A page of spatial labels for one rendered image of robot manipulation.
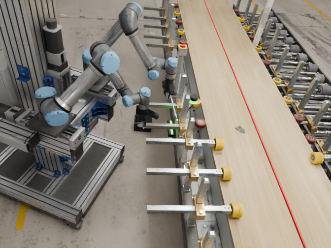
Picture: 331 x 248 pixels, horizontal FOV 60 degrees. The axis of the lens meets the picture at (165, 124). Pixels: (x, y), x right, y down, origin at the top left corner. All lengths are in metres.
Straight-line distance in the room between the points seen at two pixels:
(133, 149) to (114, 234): 0.95
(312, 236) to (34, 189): 2.04
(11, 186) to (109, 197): 0.81
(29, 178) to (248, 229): 1.80
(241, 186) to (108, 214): 1.28
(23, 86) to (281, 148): 1.83
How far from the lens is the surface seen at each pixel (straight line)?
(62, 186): 2.63
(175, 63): 2.10
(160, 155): 3.09
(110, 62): 1.60
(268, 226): 1.80
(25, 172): 2.76
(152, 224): 2.64
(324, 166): 2.43
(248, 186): 1.90
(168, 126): 2.16
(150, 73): 2.00
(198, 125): 2.15
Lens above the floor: 2.34
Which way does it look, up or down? 43 degrees down
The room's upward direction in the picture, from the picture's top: 9 degrees clockwise
